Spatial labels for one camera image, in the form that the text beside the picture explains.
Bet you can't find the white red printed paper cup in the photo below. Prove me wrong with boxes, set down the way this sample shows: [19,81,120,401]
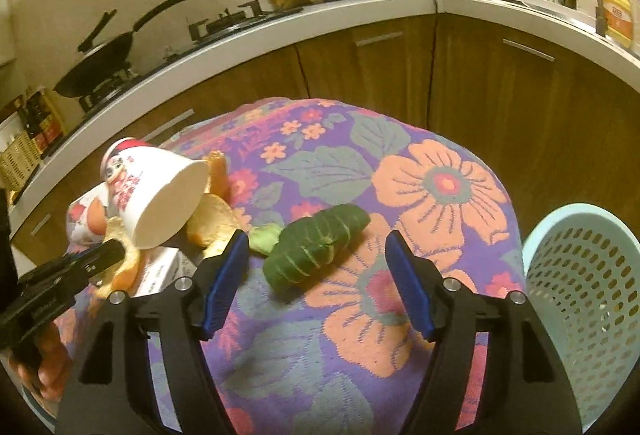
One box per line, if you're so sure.
[100,138,210,251]

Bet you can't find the orange peel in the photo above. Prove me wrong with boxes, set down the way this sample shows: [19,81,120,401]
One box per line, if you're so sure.
[186,192,247,249]
[206,152,232,197]
[96,216,144,302]

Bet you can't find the yellow detergent bottle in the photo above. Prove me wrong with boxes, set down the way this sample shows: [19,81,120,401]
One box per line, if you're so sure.
[600,0,634,48]

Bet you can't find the floral purple tablecloth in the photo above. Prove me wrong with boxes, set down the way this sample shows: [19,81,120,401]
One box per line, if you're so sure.
[50,98,526,435]

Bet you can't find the white kitchen countertop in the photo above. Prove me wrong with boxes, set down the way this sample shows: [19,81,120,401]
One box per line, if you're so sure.
[0,0,640,236]

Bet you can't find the metal cabinet handle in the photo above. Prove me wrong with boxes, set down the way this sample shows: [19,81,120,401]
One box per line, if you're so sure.
[502,38,556,62]
[30,212,56,236]
[145,110,193,141]
[356,32,404,47]

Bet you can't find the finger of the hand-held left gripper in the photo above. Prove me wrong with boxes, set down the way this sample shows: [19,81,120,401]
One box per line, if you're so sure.
[60,239,126,288]

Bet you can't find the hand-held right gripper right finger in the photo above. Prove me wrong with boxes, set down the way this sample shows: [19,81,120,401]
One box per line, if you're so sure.
[385,230,583,435]

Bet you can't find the wooden kitchen cabinets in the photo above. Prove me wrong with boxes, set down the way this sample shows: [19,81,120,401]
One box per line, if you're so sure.
[10,12,640,266]

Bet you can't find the small light green vegetable scrap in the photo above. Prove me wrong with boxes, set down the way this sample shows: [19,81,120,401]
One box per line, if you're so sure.
[248,223,283,257]

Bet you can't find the light blue perforated plastic basket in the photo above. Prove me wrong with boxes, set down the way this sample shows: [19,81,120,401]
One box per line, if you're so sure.
[521,202,640,435]

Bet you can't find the steel sink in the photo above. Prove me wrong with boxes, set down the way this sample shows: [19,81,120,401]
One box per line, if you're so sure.
[470,0,601,25]

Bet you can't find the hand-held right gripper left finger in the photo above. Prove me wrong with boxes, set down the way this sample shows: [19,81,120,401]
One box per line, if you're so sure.
[55,230,251,435]

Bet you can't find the person's left hand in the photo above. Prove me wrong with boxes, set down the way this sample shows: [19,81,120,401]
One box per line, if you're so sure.
[10,325,76,403]

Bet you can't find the black wok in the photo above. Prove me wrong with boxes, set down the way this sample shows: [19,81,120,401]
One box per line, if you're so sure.
[52,0,187,98]

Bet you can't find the black spatula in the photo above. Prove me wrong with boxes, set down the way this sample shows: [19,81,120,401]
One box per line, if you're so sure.
[77,9,118,52]

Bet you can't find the woven wicker basket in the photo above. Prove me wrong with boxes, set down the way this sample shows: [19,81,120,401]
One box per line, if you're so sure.
[0,132,41,191]

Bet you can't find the black gas stove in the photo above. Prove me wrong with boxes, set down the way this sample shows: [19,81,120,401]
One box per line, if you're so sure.
[75,0,306,113]

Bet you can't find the small white box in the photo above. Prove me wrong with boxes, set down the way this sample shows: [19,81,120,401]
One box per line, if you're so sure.
[132,245,199,299]

